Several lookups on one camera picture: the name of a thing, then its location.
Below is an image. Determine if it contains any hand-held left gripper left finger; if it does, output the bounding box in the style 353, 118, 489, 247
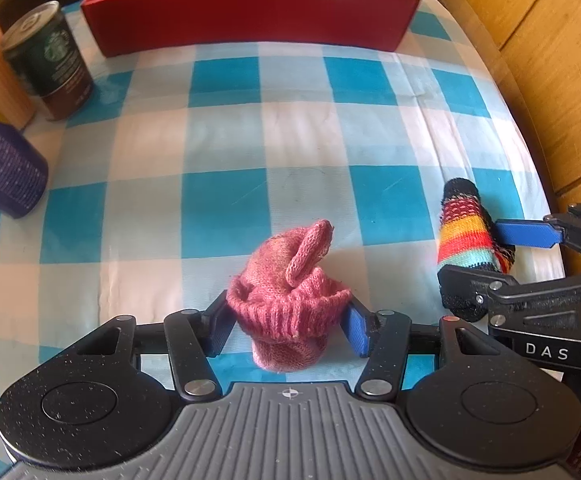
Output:
73, 291, 235, 404

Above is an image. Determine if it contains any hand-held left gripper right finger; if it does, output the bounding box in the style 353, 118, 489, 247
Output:
339, 296, 496, 402

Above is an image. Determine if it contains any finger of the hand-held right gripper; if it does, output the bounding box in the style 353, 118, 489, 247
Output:
437, 264, 581, 323
495, 203, 581, 262

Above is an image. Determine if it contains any rainbow striped sock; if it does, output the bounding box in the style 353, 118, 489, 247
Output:
437, 177, 517, 323

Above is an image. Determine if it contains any pink knit sock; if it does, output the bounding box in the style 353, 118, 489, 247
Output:
225, 219, 351, 373

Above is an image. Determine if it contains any red cardboard box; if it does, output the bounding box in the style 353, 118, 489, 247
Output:
80, 0, 421, 58

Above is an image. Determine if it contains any light wooden wardrobe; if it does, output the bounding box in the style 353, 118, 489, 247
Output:
441, 0, 581, 206

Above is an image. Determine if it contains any blue white checked tablecloth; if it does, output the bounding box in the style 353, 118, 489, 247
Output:
0, 0, 569, 461

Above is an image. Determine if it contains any purple drink can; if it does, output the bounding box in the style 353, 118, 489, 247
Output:
0, 95, 50, 220

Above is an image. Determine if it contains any dark green drink can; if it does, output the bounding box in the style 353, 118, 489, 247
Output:
0, 1, 95, 122

